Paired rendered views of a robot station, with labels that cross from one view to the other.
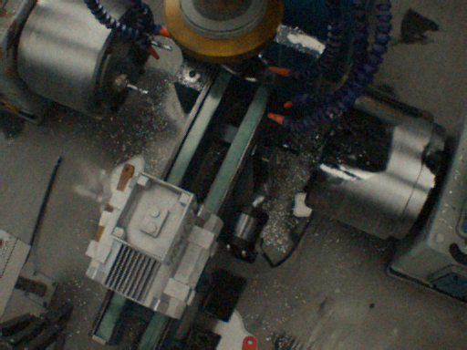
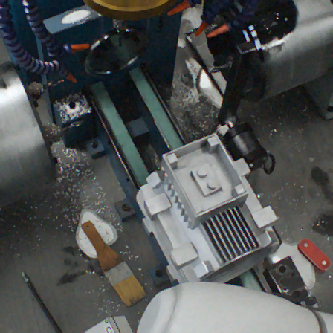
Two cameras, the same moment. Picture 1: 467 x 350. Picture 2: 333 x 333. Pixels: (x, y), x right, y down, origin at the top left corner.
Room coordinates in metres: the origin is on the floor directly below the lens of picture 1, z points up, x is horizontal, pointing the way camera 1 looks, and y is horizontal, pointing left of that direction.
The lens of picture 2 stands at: (0.10, 0.60, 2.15)
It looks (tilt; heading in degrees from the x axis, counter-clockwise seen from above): 65 degrees down; 294
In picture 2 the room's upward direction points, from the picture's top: 9 degrees clockwise
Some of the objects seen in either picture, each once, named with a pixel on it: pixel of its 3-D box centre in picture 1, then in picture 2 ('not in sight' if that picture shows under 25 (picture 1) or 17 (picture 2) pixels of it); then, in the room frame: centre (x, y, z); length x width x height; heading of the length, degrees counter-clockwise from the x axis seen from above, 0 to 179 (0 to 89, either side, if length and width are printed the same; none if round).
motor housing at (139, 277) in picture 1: (153, 250); (207, 222); (0.20, 0.16, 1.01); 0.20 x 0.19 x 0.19; 148
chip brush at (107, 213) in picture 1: (115, 208); (111, 262); (0.34, 0.27, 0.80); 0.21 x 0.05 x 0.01; 155
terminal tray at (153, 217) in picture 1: (154, 220); (203, 182); (0.23, 0.14, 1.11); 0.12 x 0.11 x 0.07; 148
